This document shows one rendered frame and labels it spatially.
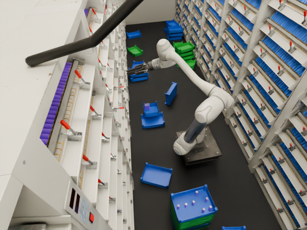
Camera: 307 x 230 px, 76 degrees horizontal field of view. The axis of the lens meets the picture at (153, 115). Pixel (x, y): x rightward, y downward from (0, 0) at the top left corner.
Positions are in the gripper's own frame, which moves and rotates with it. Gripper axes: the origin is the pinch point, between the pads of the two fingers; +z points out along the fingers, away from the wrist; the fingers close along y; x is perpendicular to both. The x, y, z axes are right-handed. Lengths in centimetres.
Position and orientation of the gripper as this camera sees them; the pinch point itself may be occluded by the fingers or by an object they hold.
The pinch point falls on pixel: (130, 72)
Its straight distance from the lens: 174.8
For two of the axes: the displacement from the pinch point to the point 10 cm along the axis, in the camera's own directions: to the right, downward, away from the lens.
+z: -9.6, 2.6, 1.1
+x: 2.6, 6.4, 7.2
